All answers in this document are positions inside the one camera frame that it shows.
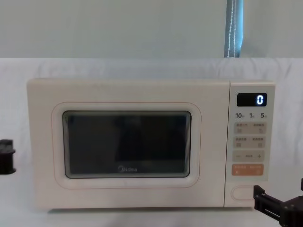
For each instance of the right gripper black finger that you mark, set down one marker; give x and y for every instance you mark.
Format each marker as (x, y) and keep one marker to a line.
(265, 201)

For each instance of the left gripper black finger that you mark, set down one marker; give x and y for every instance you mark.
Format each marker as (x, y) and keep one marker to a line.
(7, 160)

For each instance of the oven control panel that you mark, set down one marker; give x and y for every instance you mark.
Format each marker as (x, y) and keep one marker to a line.
(251, 149)

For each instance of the cream microwave oven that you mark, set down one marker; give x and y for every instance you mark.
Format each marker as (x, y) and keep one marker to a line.
(127, 94)

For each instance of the white curtain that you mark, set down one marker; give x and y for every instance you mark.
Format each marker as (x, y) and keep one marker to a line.
(118, 28)

